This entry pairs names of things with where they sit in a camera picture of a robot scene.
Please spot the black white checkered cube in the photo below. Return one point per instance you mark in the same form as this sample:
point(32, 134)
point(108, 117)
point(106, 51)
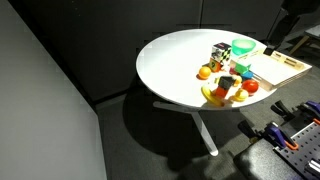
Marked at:
point(221, 51)

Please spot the wooden background furniture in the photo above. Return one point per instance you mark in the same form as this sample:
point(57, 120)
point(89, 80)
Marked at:
point(305, 38)

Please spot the orange question mark block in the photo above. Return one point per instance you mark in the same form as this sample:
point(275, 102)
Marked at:
point(215, 65)

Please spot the yellow orange toy ball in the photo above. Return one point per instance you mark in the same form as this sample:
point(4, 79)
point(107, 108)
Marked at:
point(237, 80)

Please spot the shallow wooden box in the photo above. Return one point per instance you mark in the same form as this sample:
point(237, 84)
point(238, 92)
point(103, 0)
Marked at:
point(276, 70)

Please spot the blue orange black clamp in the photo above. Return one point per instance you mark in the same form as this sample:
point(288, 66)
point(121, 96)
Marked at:
point(293, 111)
point(270, 133)

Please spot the green plastic bowl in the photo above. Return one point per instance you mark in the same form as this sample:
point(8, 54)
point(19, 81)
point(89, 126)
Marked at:
point(243, 46)

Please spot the white table leg base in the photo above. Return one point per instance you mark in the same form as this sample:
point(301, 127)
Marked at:
point(201, 128)

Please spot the blue toy block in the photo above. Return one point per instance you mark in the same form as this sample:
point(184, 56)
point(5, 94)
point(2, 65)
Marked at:
point(247, 75)

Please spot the yellow toy banana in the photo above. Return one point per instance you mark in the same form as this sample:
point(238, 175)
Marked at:
point(210, 96)

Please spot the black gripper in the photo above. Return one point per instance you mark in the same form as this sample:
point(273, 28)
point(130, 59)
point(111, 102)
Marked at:
point(278, 29)

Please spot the yellow toy lemon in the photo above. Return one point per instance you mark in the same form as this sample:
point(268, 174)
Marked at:
point(241, 95)

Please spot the red toy tomato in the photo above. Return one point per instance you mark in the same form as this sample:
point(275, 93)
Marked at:
point(250, 86)

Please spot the green toy block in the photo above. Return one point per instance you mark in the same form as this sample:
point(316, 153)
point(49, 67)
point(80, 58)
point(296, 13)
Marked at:
point(242, 67)

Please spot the pink toy block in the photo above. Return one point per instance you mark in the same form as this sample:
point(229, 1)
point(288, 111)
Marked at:
point(232, 70)

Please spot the dark grey toy cube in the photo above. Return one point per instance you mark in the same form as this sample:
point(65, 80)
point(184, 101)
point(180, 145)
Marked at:
point(226, 82)

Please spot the orange red toy block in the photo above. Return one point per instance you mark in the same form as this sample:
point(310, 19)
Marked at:
point(220, 92)

